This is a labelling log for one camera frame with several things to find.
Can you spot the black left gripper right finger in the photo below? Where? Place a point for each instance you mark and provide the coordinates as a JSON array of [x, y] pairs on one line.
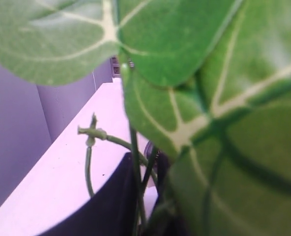
[[163, 220]]

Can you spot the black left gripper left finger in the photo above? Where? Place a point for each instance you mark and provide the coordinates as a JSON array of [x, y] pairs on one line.
[[110, 212]]

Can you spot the red artificial anthurium flower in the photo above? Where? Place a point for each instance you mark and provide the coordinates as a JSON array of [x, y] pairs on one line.
[[206, 82]]

